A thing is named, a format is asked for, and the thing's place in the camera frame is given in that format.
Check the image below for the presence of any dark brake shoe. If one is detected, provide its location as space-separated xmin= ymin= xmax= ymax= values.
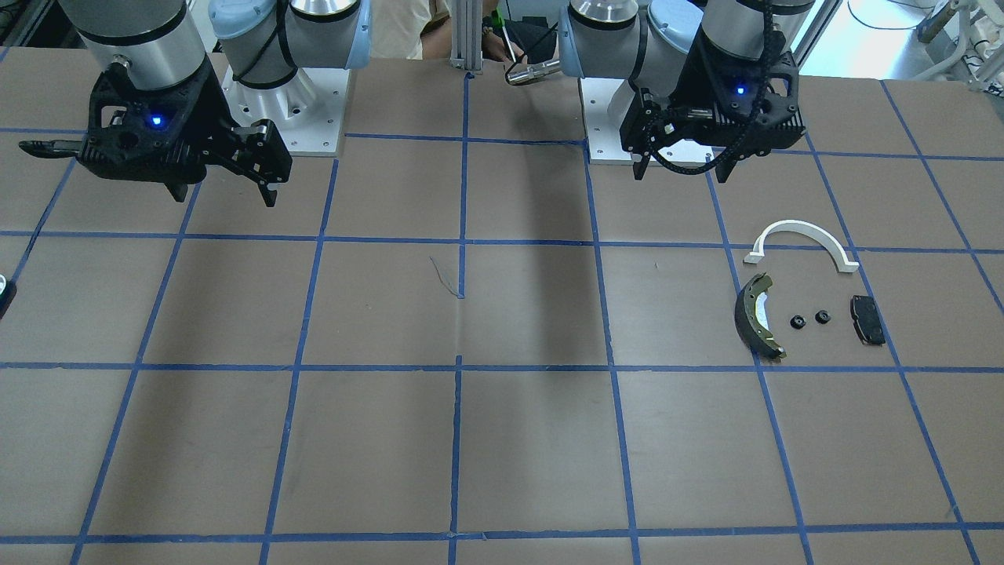
xmin=734 ymin=272 xmax=788 ymax=361

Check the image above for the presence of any white curved plastic part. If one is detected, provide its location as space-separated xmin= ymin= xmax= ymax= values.
xmin=743 ymin=220 xmax=860 ymax=274

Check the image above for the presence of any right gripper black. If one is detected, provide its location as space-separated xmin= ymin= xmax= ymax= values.
xmin=78 ymin=60 xmax=292 ymax=208

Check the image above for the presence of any black brake pad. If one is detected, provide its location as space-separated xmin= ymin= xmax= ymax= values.
xmin=850 ymin=294 xmax=886 ymax=346

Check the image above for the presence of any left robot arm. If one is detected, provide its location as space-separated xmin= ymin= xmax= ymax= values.
xmin=505 ymin=1 xmax=813 ymax=182

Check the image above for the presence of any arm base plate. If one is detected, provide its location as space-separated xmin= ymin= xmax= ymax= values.
xmin=222 ymin=68 xmax=354 ymax=157
xmin=580 ymin=78 xmax=714 ymax=166

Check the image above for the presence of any seated man beige shirt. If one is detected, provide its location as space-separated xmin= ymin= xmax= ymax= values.
xmin=370 ymin=1 xmax=525 ymax=62

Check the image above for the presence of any silver metal cylinder tool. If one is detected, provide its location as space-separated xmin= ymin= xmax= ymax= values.
xmin=505 ymin=58 xmax=562 ymax=86

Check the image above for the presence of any aluminium frame post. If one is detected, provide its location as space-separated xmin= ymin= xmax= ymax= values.
xmin=447 ymin=0 xmax=484 ymax=75

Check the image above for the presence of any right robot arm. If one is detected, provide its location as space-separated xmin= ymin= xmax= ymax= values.
xmin=20 ymin=1 xmax=372 ymax=207

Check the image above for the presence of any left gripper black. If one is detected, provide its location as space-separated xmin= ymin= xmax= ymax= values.
xmin=620 ymin=31 xmax=806 ymax=184

